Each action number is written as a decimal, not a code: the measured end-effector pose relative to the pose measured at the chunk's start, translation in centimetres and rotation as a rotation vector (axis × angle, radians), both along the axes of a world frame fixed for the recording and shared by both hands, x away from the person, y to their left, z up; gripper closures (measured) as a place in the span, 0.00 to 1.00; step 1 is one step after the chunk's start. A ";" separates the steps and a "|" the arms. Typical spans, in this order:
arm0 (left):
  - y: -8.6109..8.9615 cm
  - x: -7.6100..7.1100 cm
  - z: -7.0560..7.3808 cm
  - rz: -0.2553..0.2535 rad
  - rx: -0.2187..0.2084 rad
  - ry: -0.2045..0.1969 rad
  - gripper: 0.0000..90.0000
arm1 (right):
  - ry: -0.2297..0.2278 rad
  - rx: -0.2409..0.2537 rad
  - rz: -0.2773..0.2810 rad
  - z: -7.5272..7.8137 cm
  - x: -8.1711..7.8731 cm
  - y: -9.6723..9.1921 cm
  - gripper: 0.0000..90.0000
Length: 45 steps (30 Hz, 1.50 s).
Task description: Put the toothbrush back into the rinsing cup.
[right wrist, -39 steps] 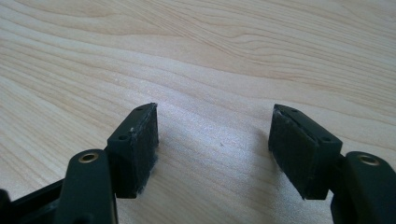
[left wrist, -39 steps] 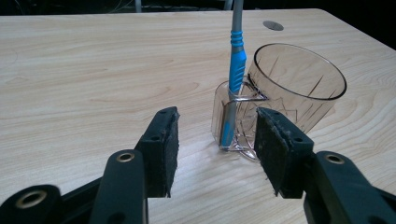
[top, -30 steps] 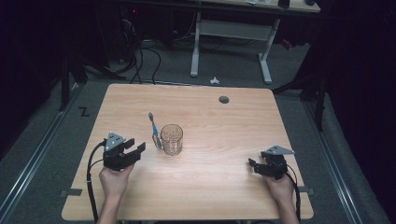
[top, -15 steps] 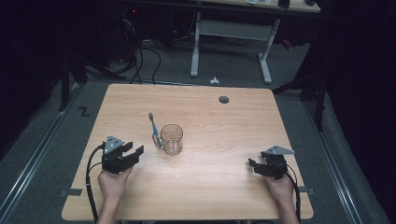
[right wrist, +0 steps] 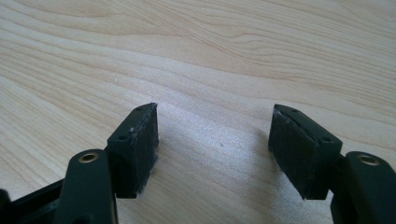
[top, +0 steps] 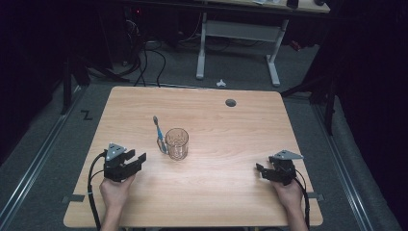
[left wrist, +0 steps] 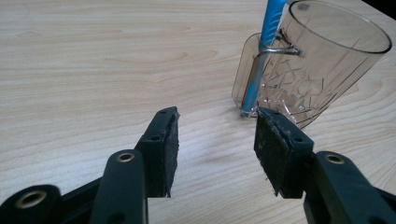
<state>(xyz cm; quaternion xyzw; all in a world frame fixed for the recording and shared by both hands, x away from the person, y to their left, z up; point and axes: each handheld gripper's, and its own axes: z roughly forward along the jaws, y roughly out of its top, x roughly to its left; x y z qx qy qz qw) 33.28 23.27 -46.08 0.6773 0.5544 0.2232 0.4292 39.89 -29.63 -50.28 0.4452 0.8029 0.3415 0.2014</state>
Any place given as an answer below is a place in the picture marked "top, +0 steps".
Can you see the person's left hand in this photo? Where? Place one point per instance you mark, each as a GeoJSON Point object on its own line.
{"type": "Point", "coordinates": [114, 194]}

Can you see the white frame desk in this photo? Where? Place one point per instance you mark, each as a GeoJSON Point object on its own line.
{"type": "Point", "coordinates": [240, 30]}

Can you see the person's right hand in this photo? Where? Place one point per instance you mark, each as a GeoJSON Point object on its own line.
{"type": "Point", "coordinates": [290, 195]}

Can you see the white paper scrap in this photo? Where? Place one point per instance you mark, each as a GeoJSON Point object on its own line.
{"type": "Point", "coordinates": [221, 83]}

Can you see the grey table grommet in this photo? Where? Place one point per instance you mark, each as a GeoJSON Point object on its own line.
{"type": "Point", "coordinates": [230, 103]}

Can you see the clear glass mug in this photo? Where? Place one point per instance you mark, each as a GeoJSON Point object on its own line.
{"type": "Point", "coordinates": [177, 144]}

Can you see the small red object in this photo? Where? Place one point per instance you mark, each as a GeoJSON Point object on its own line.
{"type": "Point", "coordinates": [295, 45]}

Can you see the grey tape strip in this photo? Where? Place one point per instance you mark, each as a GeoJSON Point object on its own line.
{"type": "Point", "coordinates": [73, 198]}
{"type": "Point", "coordinates": [316, 196]}

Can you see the metal floor rail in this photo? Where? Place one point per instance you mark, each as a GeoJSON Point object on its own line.
{"type": "Point", "coordinates": [347, 179]}
{"type": "Point", "coordinates": [32, 164]}

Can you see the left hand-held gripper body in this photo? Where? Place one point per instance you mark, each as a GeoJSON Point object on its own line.
{"type": "Point", "coordinates": [115, 168]}

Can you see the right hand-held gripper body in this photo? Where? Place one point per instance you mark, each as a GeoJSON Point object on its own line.
{"type": "Point", "coordinates": [285, 171]}

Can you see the dark computer tower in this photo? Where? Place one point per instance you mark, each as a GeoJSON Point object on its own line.
{"type": "Point", "coordinates": [133, 32]}

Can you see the black metal stand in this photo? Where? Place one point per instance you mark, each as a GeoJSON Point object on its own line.
{"type": "Point", "coordinates": [66, 89]}
{"type": "Point", "coordinates": [329, 106]}

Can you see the blue toothbrush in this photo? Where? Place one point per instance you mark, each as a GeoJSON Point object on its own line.
{"type": "Point", "coordinates": [159, 133]}

